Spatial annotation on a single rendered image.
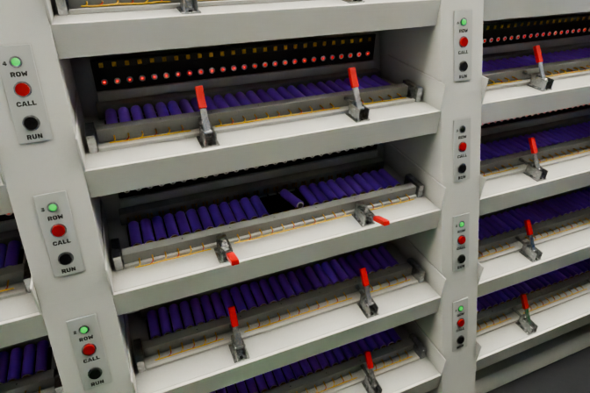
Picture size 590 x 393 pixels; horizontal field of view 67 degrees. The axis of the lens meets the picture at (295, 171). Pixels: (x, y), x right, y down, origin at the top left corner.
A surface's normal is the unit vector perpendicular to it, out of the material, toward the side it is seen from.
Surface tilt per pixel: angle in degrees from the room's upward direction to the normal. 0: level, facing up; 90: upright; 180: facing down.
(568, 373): 0
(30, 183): 90
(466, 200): 90
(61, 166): 90
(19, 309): 17
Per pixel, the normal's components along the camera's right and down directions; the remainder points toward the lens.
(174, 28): 0.38, 0.49
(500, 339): 0.02, -0.85
